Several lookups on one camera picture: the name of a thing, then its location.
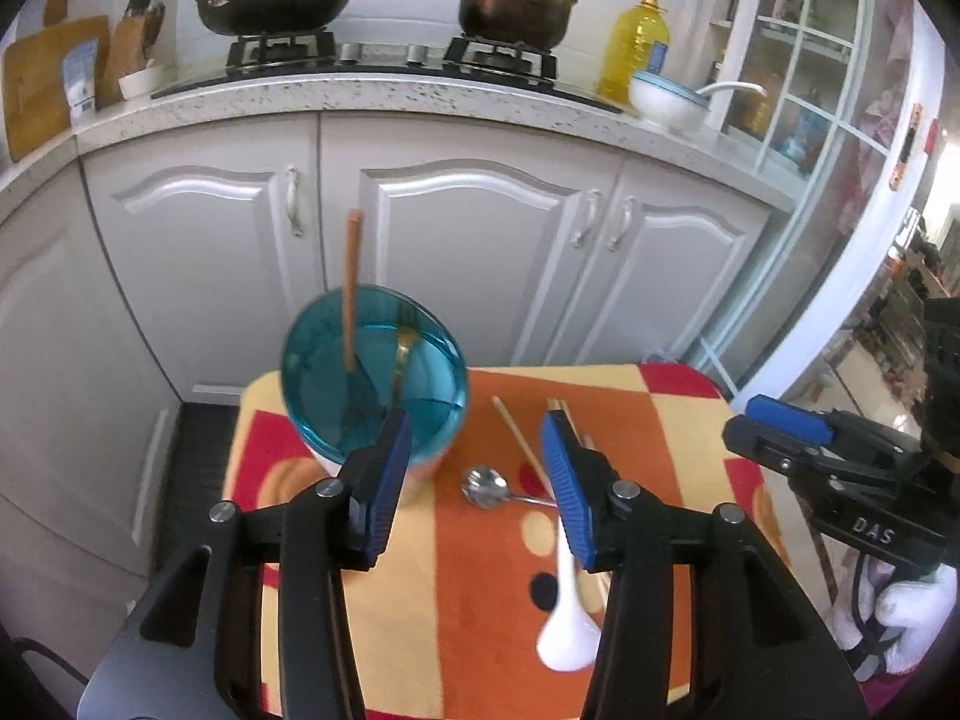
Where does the white bowl blue rim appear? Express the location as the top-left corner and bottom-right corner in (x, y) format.
(628, 71), (712, 133)

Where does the orange checkered mat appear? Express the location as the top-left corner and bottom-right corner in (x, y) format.
(223, 364), (796, 720)

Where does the wooden knife block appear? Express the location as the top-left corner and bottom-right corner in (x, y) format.
(101, 4), (167, 107)

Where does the wide white cabinet door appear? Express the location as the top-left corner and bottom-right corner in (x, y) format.
(319, 111), (627, 368)

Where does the metal spoon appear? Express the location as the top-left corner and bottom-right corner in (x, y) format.
(461, 465), (557, 511)

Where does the blue white packet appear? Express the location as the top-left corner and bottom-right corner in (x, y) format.
(62, 40), (99, 125)

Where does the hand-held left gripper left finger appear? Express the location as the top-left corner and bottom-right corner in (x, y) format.
(75, 409), (415, 720)

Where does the wooden chopstick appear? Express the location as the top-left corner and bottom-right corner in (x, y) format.
(491, 395), (553, 485)
(547, 399), (612, 616)
(558, 400), (601, 452)

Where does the amber jar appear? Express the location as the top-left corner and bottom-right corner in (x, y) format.
(739, 71), (785, 138)

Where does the silver cabinet handle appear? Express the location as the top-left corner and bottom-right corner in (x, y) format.
(285, 167), (305, 238)
(606, 196), (637, 253)
(571, 190), (603, 248)

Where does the black curved frame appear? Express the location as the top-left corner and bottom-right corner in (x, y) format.
(11, 636), (87, 692)

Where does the white ceramic spoon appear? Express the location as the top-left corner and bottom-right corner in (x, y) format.
(536, 525), (603, 673)

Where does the brown stockpot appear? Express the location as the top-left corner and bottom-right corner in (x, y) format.
(459, 0), (578, 47)

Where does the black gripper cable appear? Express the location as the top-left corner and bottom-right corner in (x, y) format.
(846, 559), (890, 683)

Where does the black wok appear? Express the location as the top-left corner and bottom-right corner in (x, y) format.
(129, 0), (357, 37)

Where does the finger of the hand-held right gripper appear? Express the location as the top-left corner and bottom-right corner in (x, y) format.
(721, 416), (929, 485)
(745, 394), (927, 458)

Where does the person's right hand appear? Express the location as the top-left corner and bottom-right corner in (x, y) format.
(832, 561), (960, 685)

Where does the curved white cabinet door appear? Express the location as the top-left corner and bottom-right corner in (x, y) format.
(0, 157), (185, 593)

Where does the wooden-handled fork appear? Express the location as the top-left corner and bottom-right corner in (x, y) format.
(341, 210), (392, 428)

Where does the speckled stone countertop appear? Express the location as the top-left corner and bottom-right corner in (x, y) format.
(0, 67), (800, 212)

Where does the blue container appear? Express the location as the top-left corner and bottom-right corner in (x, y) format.
(780, 109), (820, 167)

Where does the black gas stove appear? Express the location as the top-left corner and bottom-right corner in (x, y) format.
(150, 30), (627, 115)

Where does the white glass display cabinet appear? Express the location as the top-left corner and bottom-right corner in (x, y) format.
(701, 0), (931, 391)

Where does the yellow oil bottle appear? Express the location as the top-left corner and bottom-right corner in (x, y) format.
(596, 0), (671, 106)

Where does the wooden cutting board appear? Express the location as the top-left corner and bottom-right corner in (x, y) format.
(2, 15), (112, 164)

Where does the small white bowl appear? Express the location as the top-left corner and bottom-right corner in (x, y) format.
(118, 64), (164, 101)

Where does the blue glass cup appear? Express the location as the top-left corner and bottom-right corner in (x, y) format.
(281, 283), (472, 477)

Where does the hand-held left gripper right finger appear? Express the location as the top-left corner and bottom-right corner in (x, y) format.
(540, 411), (871, 720)

